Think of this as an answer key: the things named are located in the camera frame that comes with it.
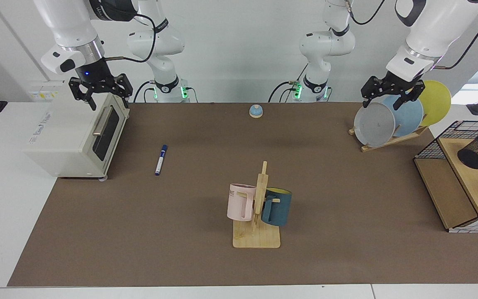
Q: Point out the wooden cup stand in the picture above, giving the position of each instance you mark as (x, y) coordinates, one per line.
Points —
(259, 236)

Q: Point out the light blue plate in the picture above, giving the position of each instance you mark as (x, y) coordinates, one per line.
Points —
(409, 116)

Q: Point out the blue whiteboard marker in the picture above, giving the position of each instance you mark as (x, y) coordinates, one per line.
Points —
(161, 160)

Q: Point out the brown table cloth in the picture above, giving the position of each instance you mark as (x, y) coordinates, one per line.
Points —
(206, 195)

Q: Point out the pink cup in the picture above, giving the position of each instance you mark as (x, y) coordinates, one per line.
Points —
(237, 203)

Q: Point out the wooden plate rack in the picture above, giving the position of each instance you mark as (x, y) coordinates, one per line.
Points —
(388, 142)

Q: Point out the yellow plate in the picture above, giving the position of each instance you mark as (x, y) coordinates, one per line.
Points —
(436, 99)

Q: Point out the grey plate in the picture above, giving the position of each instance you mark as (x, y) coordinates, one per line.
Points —
(374, 124)

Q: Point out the white box with yellow labels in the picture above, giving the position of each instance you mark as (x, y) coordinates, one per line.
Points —
(44, 91)

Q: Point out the pale toaster oven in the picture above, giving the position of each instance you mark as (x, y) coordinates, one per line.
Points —
(67, 133)

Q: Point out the dark blue cup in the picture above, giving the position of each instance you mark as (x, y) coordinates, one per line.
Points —
(280, 207)

